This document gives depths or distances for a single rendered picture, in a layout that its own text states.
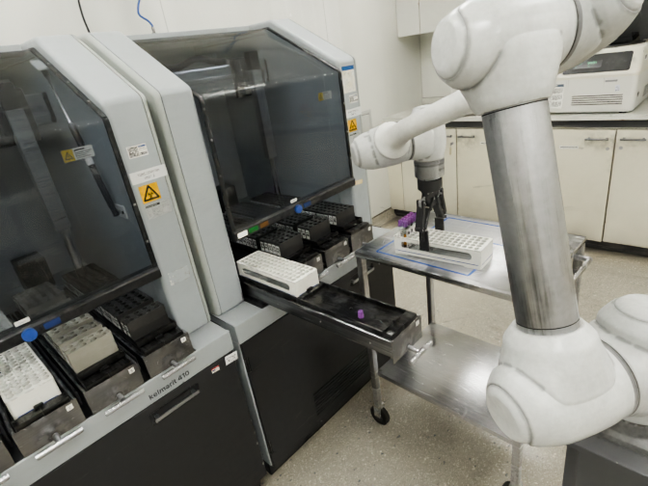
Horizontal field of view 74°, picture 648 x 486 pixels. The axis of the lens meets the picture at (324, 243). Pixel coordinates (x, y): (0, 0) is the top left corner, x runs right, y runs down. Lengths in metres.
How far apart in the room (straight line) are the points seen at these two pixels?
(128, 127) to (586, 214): 2.83
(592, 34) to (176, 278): 1.12
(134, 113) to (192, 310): 0.59
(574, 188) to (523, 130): 2.55
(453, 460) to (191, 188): 1.37
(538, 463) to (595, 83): 2.16
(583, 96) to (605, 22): 2.33
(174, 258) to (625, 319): 1.08
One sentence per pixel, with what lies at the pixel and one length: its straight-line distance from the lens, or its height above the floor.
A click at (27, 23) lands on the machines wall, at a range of 2.34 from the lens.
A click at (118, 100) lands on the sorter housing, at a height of 1.43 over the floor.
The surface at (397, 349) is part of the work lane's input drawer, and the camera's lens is 1.12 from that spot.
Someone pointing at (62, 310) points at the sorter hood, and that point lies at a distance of 1.21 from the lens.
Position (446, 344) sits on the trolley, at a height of 0.28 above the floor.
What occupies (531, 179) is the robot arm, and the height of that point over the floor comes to 1.24.
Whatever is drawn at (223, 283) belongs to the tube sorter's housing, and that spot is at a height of 0.84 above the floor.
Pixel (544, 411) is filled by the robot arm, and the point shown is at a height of 0.90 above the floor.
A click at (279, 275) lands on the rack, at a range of 1.33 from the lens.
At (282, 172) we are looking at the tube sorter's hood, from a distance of 1.48.
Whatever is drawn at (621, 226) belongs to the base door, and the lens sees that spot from 3.31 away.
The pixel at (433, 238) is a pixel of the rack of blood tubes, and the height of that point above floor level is 0.88.
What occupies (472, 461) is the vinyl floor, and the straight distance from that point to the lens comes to 1.89.
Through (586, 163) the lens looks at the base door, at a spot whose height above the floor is 0.60.
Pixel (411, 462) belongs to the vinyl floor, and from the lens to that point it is 1.87.
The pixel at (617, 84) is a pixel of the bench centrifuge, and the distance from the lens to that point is 3.12.
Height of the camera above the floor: 1.47
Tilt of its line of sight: 24 degrees down
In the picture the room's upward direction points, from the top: 9 degrees counter-clockwise
